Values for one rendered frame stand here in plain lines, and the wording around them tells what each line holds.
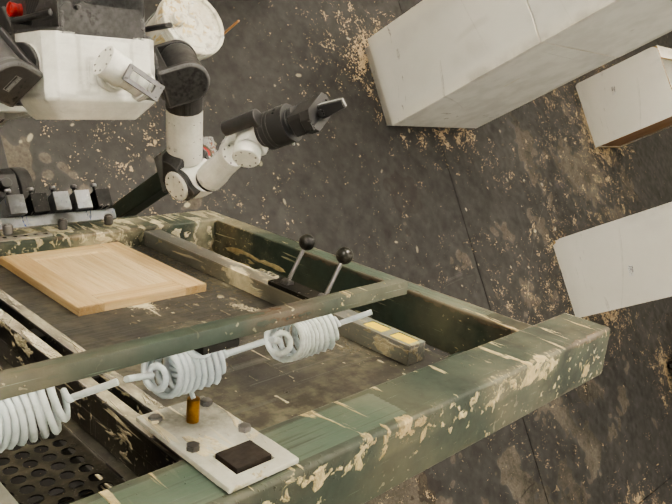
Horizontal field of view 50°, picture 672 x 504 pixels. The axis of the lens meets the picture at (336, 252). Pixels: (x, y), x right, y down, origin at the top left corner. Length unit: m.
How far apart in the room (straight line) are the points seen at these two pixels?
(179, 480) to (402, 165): 3.65
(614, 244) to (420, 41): 2.00
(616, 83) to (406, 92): 2.66
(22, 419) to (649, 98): 5.95
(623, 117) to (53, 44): 5.40
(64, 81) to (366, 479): 1.03
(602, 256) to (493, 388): 4.16
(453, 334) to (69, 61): 0.99
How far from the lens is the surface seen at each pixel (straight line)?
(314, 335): 0.98
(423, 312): 1.65
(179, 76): 1.73
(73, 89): 1.61
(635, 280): 5.20
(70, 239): 1.96
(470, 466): 4.20
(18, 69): 1.54
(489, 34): 3.96
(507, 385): 1.18
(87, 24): 1.64
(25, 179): 2.77
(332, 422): 0.95
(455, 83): 4.05
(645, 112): 6.40
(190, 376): 0.85
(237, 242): 2.11
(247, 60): 3.84
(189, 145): 1.83
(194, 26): 3.25
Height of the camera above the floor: 2.63
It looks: 45 degrees down
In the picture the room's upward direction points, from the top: 67 degrees clockwise
